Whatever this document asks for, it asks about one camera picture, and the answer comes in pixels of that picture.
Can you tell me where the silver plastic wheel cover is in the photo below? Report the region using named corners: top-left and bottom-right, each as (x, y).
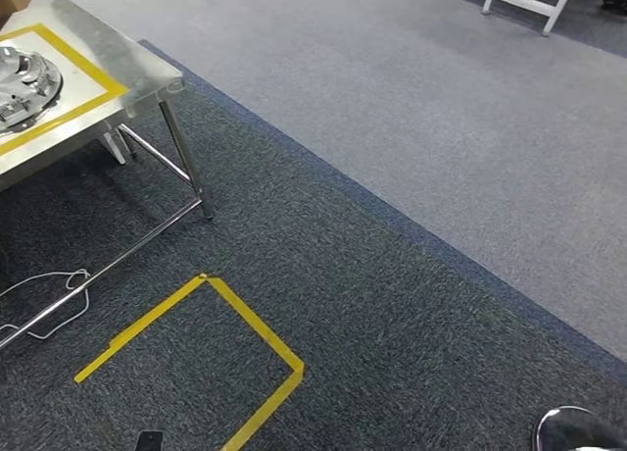
top-left (0, 45), bottom-right (64, 135)

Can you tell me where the steel workbench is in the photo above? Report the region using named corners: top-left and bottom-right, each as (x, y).
top-left (0, 0), bottom-right (215, 353)

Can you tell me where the white power cable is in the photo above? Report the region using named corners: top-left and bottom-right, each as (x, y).
top-left (0, 268), bottom-right (92, 341)

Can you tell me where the white wooden frame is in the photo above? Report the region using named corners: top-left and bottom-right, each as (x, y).
top-left (481, 0), bottom-right (592, 38)

